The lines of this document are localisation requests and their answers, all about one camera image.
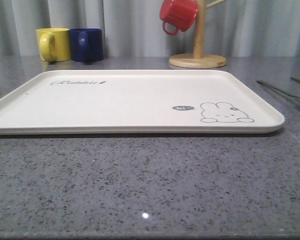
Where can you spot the silver metal fork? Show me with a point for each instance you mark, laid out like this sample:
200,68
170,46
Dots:
269,85

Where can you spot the grey curtain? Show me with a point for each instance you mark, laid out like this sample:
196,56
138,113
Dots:
235,28

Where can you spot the red ribbed mug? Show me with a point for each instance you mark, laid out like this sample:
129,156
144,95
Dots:
178,15

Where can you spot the yellow mug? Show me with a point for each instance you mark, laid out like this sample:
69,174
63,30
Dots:
53,44

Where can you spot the cream rabbit print tray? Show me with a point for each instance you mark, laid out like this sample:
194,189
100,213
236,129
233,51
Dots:
136,101

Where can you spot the dark blue mug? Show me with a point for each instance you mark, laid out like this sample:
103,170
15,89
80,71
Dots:
86,44

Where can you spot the wooden mug tree stand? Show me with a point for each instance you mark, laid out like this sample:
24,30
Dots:
198,59

